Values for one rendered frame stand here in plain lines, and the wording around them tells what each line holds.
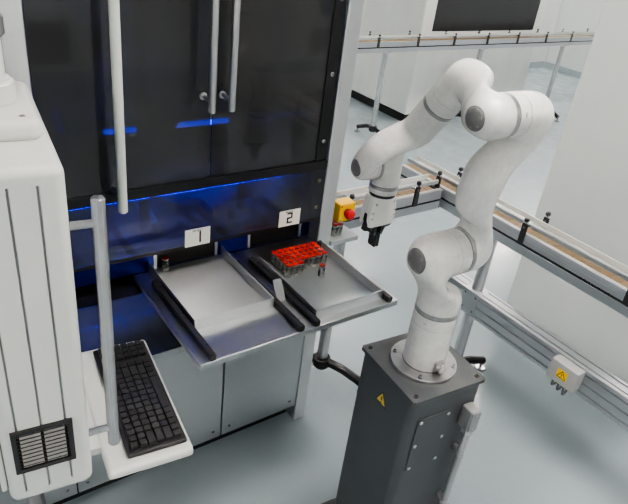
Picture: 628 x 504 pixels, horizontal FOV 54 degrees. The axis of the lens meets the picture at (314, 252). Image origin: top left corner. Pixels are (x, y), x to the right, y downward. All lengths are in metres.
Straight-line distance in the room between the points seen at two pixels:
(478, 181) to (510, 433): 1.75
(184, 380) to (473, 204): 1.25
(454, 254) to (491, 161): 0.25
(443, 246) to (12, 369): 0.97
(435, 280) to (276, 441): 1.35
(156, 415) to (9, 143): 0.76
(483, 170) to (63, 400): 1.02
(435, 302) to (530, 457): 1.44
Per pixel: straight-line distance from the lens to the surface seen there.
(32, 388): 1.31
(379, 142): 1.63
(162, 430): 1.58
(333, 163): 2.11
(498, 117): 1.34
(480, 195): 1.47
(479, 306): 2.80
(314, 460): 2.64
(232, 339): 1.75
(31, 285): 1.17
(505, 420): 3.06
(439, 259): 1.52
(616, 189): 3.01
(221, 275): 2.01
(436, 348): 1.71
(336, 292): 1.98
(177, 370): 2.22
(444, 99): 1.52
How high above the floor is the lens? 1.97
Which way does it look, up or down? 30 degrees down
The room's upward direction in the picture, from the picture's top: 8 degrees clockwise
